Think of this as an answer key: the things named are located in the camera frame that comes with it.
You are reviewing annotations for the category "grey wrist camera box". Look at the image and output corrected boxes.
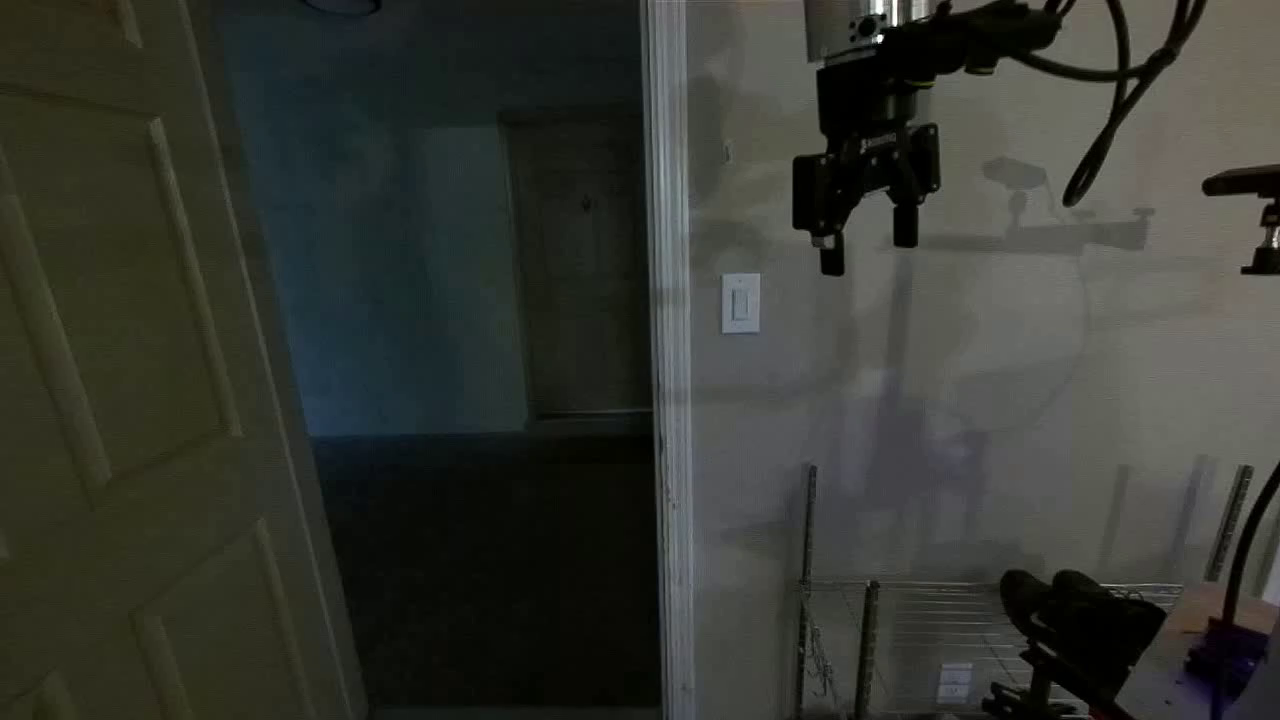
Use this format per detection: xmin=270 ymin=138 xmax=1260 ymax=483
xmin=801 ymin=0 xmax=926 ymax=65

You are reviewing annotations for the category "metal wire shelf rack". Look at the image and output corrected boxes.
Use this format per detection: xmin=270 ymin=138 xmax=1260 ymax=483
xmin=792 ymin=455 xmax=1260 ymax=720

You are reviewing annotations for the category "black curved cable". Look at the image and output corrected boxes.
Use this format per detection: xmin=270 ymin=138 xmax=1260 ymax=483
xmin=1219 ymin=455 xmax=1280 ymax=632

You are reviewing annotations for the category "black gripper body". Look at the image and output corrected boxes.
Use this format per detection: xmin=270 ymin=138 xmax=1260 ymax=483
xmin=788 ymin=47 xmax=943 ymax=235

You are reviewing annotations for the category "dark hallway door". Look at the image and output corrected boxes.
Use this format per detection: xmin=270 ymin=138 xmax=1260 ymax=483
xmin=500 ymin=107 xmax=654 ymax=440

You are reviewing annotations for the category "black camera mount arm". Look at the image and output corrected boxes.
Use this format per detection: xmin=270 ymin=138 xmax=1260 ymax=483
xmin=1200 ymin=158 xmax=1280 ymax=279

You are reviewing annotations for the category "small white tag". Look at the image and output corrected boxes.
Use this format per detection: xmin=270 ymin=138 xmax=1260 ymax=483
xmin=937 ymin=659 xmax=980 ymax=707

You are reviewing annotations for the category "white door frame trim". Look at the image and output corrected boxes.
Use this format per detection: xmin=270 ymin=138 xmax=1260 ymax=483
xmin=637 ymin=0 xmax=698 ymax=720

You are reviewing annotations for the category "purple lit device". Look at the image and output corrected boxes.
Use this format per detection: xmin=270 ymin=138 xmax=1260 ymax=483
xmin=1179 ymin=610 xmax=1271 ymax=700

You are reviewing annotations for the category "white wall light switch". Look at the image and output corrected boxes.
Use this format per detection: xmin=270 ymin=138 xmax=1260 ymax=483
xmin=719 ymin=266 xmax=768 ymax=340

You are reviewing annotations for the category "white panelled open door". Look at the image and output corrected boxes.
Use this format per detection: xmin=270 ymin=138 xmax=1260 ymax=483
xmin=0 ymin=0 xmax=371 ymax=720

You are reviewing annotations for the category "black camera on stand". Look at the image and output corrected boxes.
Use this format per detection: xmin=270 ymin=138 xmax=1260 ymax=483
xmin=980 ymin=564 xmax=1173 ymax=720

